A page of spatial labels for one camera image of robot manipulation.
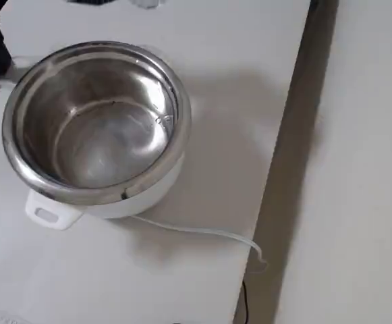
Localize white electric rice cooker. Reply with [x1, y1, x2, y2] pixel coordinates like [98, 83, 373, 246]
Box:
[1, 40, 194, 232]

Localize stainless steel inner pot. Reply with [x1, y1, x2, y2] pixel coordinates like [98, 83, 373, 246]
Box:
[15, 50, 179, 190]

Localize black flat object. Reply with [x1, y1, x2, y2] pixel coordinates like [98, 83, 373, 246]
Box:
[66, 0, 116, 6]

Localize white power cord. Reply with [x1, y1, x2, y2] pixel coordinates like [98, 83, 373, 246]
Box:
[128, 215, 269, 271]

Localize thin black cable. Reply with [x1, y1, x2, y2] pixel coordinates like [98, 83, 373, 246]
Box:
[240, 279, 251, 324]

